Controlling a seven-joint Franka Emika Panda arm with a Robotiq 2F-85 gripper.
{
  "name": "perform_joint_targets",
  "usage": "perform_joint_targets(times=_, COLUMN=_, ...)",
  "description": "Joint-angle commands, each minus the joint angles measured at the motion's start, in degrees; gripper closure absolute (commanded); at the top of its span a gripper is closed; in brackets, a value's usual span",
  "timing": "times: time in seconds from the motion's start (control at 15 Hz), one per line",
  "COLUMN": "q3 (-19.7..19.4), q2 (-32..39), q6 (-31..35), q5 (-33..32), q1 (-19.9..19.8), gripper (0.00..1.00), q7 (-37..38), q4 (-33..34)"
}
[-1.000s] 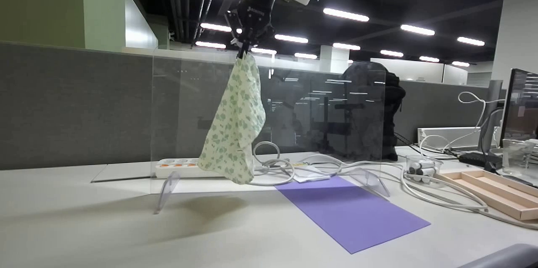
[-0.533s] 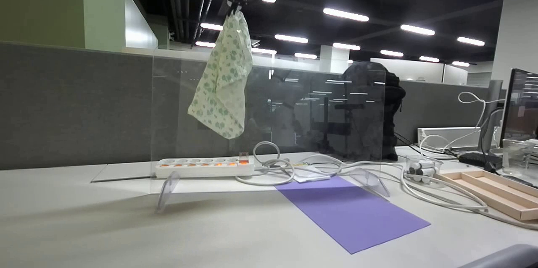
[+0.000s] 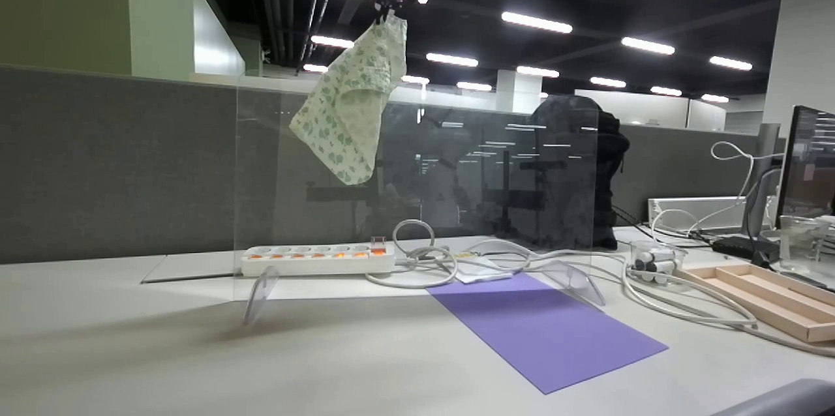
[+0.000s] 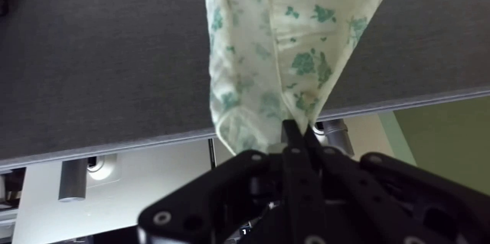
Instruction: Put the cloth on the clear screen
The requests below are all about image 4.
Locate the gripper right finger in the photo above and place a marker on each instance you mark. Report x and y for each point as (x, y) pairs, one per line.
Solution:
(383, 198)

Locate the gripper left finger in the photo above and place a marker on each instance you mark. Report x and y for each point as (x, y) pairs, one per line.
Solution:
(214, 198)

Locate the cream cloth with green flowers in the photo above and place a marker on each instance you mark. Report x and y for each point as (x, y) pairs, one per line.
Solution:
(275, 45)

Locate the white wall socket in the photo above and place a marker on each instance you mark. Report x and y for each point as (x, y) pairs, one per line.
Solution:
(105, 169)

